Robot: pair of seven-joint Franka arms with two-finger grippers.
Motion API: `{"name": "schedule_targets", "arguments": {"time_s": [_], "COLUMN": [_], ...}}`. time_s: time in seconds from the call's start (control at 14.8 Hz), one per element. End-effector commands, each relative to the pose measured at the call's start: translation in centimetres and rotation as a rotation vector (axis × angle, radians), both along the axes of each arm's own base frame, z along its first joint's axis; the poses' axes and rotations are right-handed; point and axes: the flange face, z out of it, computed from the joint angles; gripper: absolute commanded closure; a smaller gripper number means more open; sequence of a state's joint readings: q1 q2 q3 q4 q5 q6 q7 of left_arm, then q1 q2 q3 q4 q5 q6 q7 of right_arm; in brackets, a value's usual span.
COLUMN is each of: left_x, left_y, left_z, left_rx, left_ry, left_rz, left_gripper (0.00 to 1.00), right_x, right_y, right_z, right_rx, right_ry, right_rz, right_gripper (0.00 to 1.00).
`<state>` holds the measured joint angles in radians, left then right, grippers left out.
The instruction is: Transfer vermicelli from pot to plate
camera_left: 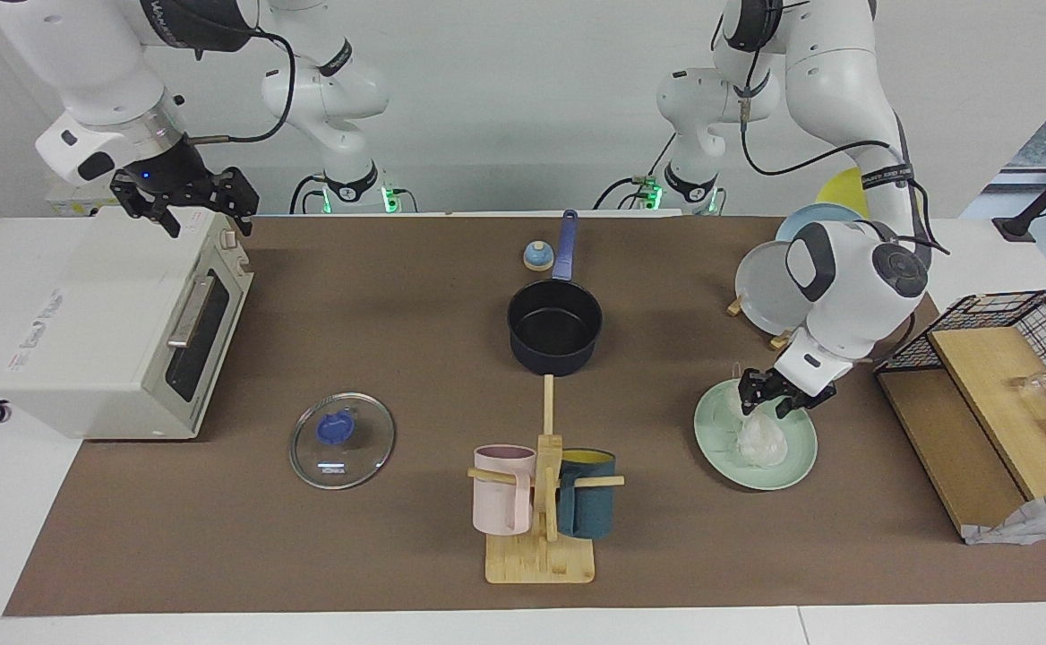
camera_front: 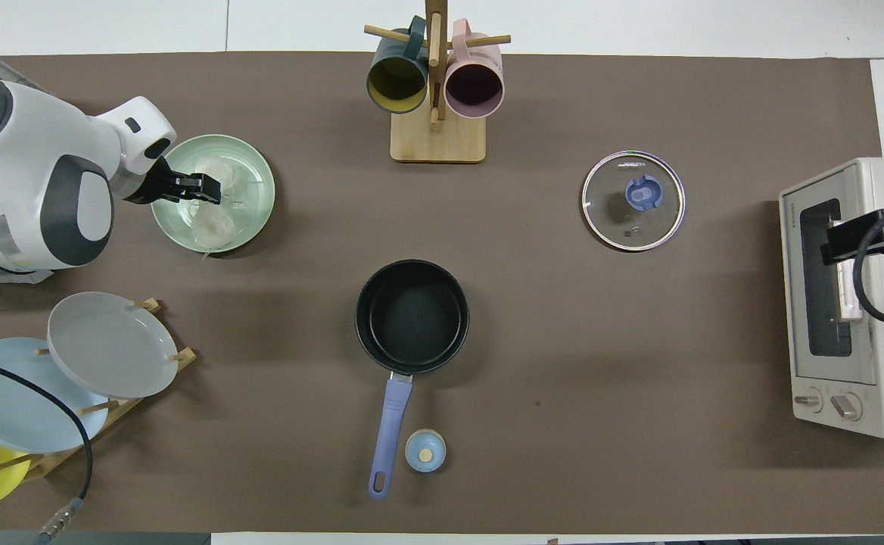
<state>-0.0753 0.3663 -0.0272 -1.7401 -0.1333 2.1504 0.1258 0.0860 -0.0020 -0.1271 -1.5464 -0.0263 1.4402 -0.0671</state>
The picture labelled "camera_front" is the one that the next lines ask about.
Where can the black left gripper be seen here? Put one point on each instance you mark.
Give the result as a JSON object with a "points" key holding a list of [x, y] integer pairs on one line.
{"points": [[156, 185]]}

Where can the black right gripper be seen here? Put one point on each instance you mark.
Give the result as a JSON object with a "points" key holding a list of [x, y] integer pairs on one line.
{"points": [[858, 236]]}

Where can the clear plastic wrap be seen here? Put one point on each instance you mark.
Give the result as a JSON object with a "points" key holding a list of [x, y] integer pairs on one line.
{"points": [[211, 223]]}

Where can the glass lid with blue knob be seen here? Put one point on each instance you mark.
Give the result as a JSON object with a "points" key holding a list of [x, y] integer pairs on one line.
{"points": [[642, 193]]}

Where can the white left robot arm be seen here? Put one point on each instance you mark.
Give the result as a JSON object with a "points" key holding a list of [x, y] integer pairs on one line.
{"points": [[26, 189]]}

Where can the mint green plate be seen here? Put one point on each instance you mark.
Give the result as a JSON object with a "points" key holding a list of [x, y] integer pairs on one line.
{"points": [[256, 197]]}

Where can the grey plate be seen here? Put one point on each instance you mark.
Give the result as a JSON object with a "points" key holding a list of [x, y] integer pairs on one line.
{"points": [[109, 344]]}

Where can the wooden plate rack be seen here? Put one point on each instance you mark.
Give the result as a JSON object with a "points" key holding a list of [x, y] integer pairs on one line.
{"points": [[113, 412]]}

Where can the light blue plate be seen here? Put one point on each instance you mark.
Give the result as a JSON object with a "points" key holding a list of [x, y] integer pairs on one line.
{"points": [[18, 401]]}

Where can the white toaster oven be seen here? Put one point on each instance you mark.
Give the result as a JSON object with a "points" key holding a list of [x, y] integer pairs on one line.
{"points": [[877, 303]]}

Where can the dark teal mug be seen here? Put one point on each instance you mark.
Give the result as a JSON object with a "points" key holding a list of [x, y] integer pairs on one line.
{"points": [[398, 83]]}

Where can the wooden mug tree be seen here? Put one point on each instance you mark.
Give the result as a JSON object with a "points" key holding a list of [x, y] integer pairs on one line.
{"points": [[438, 140]]}

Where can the dark blue saucepan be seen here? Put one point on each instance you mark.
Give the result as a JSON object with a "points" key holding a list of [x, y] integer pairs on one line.
{"points": [[412, 318]]}

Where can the pink mug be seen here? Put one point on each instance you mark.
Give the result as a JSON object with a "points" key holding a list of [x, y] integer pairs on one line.
{"points": [[474, 87]]}

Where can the brown table mat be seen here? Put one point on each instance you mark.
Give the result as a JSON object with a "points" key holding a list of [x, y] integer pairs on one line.
{"points": [[563, 363]]}

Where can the small blue round timer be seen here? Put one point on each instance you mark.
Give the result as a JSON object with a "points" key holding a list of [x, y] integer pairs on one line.
{"points": [[425, 451]]}

